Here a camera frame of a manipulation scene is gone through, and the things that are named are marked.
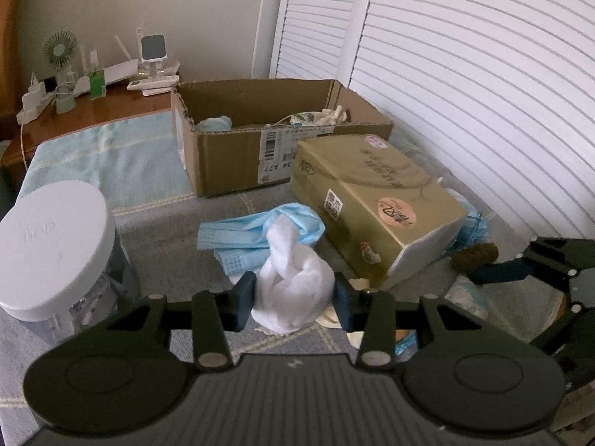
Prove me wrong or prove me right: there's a blue face mask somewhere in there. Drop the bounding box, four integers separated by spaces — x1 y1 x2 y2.
214 246 273 286
267 202 326 247
448 204 489 256
195 115 233 133
197 216 280 252

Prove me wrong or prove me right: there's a patterned cloth pouch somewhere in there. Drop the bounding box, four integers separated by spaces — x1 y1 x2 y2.
289 111 326 127

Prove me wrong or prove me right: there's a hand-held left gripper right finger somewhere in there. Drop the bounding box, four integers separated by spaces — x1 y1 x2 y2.
333 272 489 369

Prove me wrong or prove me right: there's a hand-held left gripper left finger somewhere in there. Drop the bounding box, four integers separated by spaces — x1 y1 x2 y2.
107 271 258 373

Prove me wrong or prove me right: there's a wooden headboard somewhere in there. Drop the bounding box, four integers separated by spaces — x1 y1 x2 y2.
0 0 35 122

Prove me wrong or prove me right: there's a white louvred door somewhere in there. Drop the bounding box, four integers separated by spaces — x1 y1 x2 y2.
346 0 595 252
272 0 377 87

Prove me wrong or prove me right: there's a beige sock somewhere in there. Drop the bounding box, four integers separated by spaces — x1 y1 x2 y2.
321 106 350 125

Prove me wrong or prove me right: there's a white remote control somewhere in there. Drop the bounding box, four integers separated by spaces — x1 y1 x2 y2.
126 74 180 91

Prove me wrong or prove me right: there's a brown fuzzy scrunchie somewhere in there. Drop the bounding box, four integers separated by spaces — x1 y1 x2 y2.
453 242 500 272

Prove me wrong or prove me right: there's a white sock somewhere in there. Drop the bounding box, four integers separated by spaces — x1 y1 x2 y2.
251 216 336 335

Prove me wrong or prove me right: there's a grey blanket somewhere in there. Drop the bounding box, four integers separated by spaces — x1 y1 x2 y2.
0 186 568 433

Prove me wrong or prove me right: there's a white phone stand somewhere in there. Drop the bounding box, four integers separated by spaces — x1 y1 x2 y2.
136 27 169 77

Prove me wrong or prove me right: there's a white-lidded plastic jar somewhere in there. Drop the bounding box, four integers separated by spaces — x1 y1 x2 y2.
0 181 140 335

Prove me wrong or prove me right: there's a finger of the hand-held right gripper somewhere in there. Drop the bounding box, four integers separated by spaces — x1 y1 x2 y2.
467 237 595 289
530 307 595 382

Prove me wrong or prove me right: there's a white power cable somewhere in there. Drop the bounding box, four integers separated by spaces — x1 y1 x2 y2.
17 121 31 172

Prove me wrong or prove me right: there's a cardboard box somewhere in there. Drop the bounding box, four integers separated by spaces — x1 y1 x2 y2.
171 78 395 198

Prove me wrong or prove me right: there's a small green desk fan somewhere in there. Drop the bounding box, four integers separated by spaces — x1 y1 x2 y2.
43 30 79 87

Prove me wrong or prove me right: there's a green spray bottle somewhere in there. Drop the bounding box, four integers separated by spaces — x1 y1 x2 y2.
88 69 107 100

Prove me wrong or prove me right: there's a wooden nightstand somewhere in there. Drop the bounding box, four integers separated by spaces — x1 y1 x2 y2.
0 81 180 182

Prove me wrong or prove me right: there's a teal towel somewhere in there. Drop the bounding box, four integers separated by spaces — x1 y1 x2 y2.
16 111 196 210

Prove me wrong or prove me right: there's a white power strip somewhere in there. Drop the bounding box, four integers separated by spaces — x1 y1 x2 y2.
16 90 59 125

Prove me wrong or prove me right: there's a gold tissue pack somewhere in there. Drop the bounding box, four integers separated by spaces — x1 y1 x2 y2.
290 134 469 289

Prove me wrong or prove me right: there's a white router with antennas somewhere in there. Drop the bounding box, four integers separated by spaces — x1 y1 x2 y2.
74 35 142 98

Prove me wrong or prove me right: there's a white printed cloth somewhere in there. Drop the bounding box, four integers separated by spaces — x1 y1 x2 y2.
444 274 568 335

